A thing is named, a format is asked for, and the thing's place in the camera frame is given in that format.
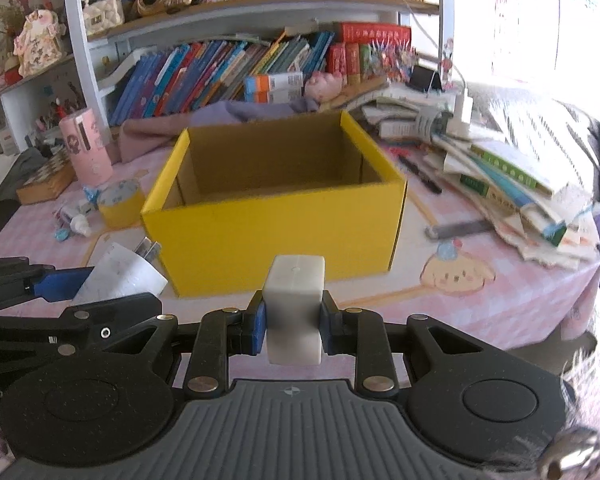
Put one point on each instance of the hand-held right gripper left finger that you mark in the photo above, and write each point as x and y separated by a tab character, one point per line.
257	330

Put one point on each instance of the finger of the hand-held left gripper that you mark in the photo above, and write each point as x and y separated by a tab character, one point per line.
105	320
60	282

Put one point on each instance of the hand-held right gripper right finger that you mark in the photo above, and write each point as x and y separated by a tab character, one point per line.
329	330

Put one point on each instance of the white rectangular block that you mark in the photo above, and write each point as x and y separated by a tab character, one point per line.
294	290

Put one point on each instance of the white navy spray bottle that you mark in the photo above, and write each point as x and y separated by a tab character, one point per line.
81	225

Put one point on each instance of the blue plastic wrapper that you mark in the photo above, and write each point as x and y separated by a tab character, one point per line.
90	193

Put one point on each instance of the yellow tape roll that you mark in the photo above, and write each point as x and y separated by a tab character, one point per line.
122	205

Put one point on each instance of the yellow cardboard box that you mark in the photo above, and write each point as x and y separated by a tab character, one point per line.
280	230

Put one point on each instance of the wooden chess board box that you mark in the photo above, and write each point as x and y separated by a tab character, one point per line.
45	180

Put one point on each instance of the grey cloth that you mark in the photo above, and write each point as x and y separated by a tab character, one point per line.
30	165

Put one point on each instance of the pink cartoon humidifier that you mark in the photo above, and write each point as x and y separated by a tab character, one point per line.
87	150

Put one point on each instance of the pink checked tablecloth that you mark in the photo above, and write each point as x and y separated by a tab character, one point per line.
480	305

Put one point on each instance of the metal ruler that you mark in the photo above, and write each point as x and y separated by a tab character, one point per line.
457	228

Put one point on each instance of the bunch of pens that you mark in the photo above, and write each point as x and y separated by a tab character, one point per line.
57	110

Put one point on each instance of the black pen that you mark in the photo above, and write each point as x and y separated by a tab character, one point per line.
420	174

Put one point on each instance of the white bookshelf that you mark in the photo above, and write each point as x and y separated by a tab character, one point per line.
82	75

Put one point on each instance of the rolled printed paper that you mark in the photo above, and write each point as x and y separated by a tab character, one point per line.
432	126

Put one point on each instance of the pile of books and papers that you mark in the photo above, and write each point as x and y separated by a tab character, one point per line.
505	175

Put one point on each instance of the doll in floral dress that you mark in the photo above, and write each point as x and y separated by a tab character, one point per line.
37	42

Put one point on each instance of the pink pig plush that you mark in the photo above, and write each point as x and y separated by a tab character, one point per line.
322	87

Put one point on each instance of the orange and white cartons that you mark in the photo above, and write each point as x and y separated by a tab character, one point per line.
275	87

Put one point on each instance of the row of colourful paperback books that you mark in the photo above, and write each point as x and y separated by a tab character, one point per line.
205	75

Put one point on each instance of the white power adapter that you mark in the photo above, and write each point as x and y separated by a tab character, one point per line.
463	110

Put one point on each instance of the thick red book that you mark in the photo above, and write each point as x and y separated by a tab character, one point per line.
353	62
336	62

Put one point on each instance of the black binder clip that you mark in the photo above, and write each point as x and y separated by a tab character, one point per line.
422	79

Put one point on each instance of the thick green book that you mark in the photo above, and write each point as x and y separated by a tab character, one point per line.
365	62

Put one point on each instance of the white quilted handbag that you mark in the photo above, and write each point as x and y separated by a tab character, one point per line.
102	12

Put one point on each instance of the fluffy sleeve with metal snap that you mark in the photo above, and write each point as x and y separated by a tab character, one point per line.
572	455

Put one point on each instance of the large red dictionary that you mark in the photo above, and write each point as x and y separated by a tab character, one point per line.
375	33

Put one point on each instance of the wall calendar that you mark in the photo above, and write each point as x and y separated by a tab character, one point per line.
525	10

